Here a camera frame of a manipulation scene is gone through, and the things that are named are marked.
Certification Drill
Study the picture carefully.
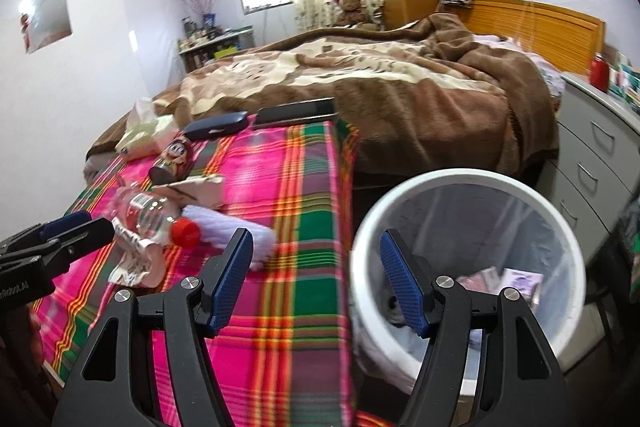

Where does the white round trash bin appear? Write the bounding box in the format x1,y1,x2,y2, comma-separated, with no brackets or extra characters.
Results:
349,168,587,400

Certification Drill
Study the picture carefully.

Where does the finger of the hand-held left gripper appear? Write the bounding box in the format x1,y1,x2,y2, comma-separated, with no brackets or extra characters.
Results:
30,217,117,279
0,211,94,255

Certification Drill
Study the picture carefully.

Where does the red jar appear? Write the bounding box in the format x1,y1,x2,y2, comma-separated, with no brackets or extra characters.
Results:
589,53,611,94

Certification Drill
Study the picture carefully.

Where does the clear plastic bottle red label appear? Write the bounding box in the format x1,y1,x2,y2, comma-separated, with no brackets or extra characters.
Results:
114,186,202,249

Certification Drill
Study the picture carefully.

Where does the dark glasses case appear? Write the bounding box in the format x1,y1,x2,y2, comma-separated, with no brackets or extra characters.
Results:
183,110,249,141

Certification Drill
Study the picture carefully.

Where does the grey drawer dresser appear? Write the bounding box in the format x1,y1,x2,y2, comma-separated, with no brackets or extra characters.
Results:
549,71,640,270

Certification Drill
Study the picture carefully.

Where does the black smartphone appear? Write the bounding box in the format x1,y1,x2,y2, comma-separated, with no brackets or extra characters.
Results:
251,97,337,130

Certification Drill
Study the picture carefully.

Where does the short white foam net sleeve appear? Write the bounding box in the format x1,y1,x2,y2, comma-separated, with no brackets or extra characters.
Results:
181,204,277,269

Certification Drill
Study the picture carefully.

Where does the patterned wrapper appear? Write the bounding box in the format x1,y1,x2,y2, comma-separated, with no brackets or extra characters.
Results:
106,216,168,286

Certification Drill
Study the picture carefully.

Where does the crumpled beige paper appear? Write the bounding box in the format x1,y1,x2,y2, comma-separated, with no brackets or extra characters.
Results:
159,173,227,208

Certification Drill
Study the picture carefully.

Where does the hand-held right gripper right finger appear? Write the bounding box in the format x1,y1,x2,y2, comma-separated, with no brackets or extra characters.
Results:
379,228,571,427

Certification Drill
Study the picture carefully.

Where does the wooden bed headboard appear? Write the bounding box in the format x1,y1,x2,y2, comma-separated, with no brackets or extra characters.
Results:
459,0,607,76

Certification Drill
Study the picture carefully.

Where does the brown patterned blanket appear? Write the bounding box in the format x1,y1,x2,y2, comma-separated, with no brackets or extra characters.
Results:
84,13,562,180

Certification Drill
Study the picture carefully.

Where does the cartoon figure bottle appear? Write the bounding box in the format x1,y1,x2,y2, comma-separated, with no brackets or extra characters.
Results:
148,137,197,186

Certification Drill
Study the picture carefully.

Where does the purple milk carton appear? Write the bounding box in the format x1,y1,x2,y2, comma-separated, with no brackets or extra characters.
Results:
499,268,545,309

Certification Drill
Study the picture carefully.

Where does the pink plaid cloth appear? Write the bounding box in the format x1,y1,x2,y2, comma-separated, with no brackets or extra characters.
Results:
31,119,398,427

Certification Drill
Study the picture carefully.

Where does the cluttered side desk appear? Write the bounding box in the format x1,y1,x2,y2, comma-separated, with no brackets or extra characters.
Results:
177,26,256,72

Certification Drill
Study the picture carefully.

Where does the silver wall poster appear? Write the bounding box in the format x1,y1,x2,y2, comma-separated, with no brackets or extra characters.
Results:
17,0,74,55

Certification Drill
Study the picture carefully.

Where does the tissue pack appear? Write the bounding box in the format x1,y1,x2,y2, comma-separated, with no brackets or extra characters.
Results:
114,97,177,158

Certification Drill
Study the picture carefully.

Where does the dark chair with clothes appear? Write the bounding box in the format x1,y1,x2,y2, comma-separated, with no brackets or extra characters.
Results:
580,199,640,360

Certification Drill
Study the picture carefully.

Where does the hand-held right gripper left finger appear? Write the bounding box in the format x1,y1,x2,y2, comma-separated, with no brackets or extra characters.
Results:
52,228,255,427

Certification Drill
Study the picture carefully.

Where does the teddy bear with red hat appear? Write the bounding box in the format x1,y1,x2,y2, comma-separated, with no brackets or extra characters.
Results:
330,0,379,30

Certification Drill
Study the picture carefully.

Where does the pile of small boxes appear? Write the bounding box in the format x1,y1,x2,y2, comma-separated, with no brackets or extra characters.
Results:
607,51,640,112

